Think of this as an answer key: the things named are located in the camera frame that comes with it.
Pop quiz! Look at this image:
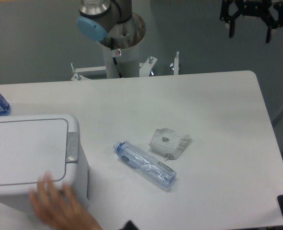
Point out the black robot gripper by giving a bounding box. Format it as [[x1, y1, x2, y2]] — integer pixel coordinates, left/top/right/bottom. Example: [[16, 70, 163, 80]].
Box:
[[219, 0, 283, 43]]

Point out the white push-lid trash can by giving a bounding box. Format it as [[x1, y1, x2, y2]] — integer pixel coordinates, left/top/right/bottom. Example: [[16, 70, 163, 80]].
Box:
[[0, 114, 89, 213]]

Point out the dark sleeve forearm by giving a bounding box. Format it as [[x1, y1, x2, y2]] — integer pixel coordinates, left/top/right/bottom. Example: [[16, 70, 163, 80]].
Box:
[[121, 220, 139, 230]]

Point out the person's bare hand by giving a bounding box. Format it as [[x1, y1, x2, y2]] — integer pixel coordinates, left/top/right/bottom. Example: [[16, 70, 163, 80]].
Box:
[[29, 173, 102, 230]]

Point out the crumpled white plastic wrapper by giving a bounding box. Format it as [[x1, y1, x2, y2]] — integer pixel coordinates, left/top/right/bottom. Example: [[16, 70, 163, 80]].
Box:
[[149, 128, 191, 161]]

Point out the empty clear plastic bottle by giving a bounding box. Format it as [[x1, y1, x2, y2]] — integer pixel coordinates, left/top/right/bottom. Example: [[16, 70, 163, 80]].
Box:
[[113, 141, 177, 189]]

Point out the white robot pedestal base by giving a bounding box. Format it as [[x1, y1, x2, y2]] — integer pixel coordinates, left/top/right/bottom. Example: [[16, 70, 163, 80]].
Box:
[[70, 11, 181, 81]]

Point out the black pedestal cable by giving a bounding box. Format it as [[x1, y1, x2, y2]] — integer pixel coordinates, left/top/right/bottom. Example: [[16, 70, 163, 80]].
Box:
[[110, 37, 124, 79]]

